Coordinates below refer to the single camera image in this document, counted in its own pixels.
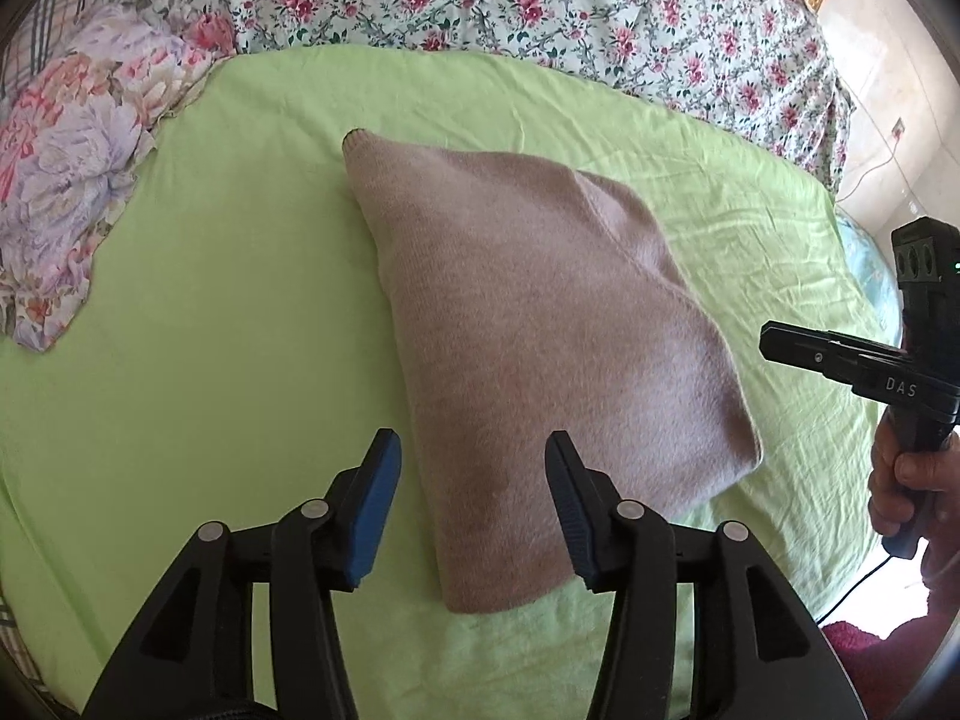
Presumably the plaid checked blanket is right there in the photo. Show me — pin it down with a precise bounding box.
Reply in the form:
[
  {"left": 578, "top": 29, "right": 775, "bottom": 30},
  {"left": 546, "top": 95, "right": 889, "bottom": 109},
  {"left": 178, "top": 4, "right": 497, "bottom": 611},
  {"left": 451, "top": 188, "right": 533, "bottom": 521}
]
[{"left": 0, "top": 0, "right": 155, "bottom": 80}]

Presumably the black cable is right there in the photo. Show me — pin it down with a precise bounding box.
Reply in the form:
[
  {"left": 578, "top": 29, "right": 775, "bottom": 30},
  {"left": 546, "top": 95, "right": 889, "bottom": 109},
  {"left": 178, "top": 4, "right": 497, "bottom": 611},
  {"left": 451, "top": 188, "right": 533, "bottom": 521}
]
[{"left": 816, "top": 553, "right": 895, "bottom": 625}]

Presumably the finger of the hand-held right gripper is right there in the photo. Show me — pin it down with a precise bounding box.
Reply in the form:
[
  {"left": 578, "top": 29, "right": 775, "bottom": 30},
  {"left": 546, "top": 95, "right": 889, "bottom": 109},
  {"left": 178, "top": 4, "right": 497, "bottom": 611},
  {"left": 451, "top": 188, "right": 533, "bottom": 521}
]
[{"left": 759, "top": 321, "right": 905, "bottom": 387}]

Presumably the dark red cloth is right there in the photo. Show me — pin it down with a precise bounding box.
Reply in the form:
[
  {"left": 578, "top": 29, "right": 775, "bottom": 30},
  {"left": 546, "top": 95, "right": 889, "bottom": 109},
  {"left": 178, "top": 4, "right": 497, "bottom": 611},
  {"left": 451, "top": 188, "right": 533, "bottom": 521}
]
[{"left": 820, "top": 617, "right": 892, "bottom": 667}]

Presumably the pastel floral ruffled cloth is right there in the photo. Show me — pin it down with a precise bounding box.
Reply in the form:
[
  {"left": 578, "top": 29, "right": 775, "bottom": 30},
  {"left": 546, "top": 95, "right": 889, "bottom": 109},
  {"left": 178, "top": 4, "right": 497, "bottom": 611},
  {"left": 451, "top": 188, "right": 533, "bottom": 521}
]
[{"left": 0, "top": 4, "right": 239, "bottom": 355}]

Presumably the light blue cloth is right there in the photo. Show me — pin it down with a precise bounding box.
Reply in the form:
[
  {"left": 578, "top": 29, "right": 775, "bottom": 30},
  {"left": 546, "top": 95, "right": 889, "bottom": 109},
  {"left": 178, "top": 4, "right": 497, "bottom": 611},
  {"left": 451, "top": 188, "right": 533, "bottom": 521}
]
[{"left": 835, "top": 208, "right": 902, "bottom": 332}]

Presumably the person's right hand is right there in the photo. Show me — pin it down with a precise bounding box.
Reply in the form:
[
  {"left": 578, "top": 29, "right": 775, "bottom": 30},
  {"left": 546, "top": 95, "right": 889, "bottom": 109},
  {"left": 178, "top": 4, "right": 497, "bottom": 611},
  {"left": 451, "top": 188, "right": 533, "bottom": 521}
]
[{"left": 868, "top": 409, "right": 960, "bottom": 593}]

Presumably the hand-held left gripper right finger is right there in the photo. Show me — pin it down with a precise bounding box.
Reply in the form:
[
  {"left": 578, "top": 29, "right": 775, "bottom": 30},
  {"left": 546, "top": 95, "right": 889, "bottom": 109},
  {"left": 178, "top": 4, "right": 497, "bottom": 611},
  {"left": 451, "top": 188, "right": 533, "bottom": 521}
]
[{"left": 545, "top": 431, "right": 856, "bottom": 720}]

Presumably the white cable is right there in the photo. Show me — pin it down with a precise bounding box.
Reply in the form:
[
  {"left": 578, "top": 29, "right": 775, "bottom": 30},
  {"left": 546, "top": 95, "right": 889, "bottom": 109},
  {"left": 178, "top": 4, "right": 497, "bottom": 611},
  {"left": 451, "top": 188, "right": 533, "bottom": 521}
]
[{"left": 835, "top": 131, "right": 899, "bottom": 205}]

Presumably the beige knit sweater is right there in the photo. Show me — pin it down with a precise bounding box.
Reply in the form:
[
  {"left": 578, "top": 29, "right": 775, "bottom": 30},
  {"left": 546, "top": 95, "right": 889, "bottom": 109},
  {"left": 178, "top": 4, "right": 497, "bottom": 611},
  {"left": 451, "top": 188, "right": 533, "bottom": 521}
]
[{"left": 341, "top": 129, "right": 764, "bottom": 616}]

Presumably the light green bed sheet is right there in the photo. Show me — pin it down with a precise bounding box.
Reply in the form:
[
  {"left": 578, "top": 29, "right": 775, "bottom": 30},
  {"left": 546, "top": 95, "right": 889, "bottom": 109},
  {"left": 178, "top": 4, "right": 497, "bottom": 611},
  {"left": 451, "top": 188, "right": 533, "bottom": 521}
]
[{"left": 0, "top": 43, "right": 902, "bottom": 720}]

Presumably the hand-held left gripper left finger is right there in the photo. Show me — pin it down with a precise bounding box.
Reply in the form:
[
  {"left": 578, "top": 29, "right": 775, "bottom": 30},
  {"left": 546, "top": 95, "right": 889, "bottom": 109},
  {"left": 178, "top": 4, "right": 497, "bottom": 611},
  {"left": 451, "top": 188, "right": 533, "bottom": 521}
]
[{"left": 82, "top": 427, "right": 403, "bottom": 720}]

